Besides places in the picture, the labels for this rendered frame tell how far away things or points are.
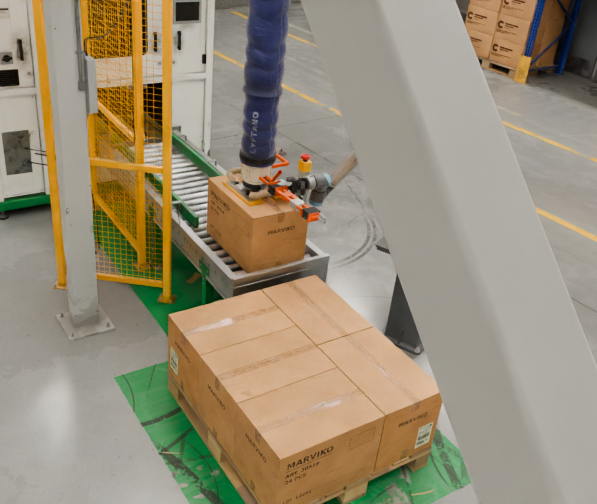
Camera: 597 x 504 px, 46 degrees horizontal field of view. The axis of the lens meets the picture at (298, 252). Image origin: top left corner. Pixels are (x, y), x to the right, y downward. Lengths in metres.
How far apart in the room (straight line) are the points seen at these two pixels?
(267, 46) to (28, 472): 2.57
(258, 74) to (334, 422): 1.95
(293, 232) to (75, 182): 1.32
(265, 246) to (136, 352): 1.07
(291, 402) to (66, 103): 2.02
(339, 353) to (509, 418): 3.46
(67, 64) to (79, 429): 1.97
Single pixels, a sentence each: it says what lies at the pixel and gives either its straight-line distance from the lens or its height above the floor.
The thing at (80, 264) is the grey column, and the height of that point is 0.49.
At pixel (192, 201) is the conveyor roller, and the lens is 5.20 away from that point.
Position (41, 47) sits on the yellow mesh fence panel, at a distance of 4.56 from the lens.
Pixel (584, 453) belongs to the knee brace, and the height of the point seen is 2.65.
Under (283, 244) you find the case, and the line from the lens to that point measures 4.37.
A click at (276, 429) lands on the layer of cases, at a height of 0.54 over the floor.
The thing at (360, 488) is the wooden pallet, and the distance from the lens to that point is 3.80.
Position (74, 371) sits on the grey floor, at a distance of 4.52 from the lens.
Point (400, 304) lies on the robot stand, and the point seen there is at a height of 0.31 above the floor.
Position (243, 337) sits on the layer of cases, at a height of 0.54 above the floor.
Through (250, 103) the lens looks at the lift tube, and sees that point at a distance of 4.18.
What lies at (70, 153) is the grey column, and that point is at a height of 1.23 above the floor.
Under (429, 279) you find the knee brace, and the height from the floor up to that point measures 2.70.
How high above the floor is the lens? 2.89
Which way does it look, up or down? 30 degrees down
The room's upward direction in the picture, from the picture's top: 6 degrees clockwise
